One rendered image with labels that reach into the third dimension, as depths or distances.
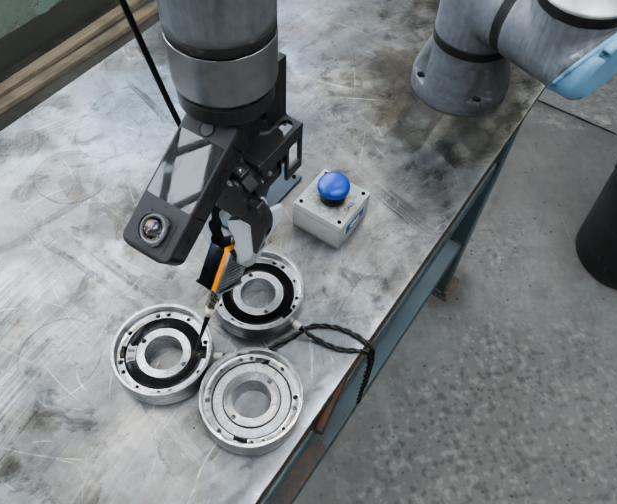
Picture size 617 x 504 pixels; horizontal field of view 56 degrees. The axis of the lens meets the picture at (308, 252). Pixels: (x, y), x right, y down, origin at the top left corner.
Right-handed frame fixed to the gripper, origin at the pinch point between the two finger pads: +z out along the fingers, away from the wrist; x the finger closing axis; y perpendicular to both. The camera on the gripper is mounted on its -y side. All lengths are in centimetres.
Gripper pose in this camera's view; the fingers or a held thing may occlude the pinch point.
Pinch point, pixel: (228, 254)
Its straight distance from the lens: 57.9
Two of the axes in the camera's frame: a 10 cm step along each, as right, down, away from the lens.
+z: -0.3, 5.6, 8.3
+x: -8.3, -4.8, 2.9
